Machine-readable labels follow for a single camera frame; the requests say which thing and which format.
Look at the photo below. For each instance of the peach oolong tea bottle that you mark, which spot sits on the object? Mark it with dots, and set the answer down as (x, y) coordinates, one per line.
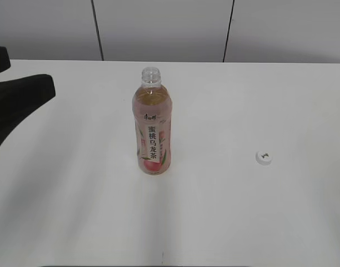
(152, 110)

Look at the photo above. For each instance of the white bottle cap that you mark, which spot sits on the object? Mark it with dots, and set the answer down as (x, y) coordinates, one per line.
(263, 158)

